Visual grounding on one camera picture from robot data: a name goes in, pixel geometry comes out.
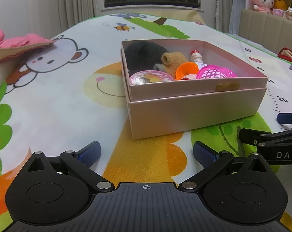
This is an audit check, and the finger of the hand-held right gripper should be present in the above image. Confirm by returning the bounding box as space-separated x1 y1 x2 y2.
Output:
276 112 292 125
238 128 292 148

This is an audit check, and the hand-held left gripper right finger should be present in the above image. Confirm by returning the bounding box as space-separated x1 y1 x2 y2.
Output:
178 141 269 193

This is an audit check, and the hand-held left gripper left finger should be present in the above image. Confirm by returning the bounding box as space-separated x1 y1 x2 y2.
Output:
27 141 115 193

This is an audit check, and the pink cardboard box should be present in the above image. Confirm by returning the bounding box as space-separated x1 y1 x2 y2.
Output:
120 39 269 140

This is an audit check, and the pink mesh toy basket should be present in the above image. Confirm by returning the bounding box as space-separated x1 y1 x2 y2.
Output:
196 65 238 80

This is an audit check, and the orange plastic cup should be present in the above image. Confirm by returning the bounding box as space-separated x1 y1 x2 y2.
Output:
175 61 200 80

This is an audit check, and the brown plush toy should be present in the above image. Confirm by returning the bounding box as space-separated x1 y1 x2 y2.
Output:
154 51 189 77

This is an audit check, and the white bottle red cap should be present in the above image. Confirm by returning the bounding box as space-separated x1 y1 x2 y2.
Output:
190 49 204 65

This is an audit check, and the black plush toy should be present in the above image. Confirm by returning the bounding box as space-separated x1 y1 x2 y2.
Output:
124 41 169 74

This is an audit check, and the cartoon printed play mat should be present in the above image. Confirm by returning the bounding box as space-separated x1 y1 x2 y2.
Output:
0 12 292 232

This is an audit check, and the beige padded headboard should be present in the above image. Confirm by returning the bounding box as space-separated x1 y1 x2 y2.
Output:
238 8 292 59

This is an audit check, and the pink toy plate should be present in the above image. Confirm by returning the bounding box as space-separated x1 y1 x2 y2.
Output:
130 70 174 86

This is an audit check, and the yellow plush toy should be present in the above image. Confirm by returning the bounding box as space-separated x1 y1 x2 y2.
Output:
273 0 289 11

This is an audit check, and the light blue cloth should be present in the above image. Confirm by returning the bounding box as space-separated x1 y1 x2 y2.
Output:
229 0 247 35

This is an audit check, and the white curtain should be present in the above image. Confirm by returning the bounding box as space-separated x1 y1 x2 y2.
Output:
214 0 234 33
53 0 105 29

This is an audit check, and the beige pillow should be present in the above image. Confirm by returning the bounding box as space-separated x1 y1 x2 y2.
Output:
185 10 206 25

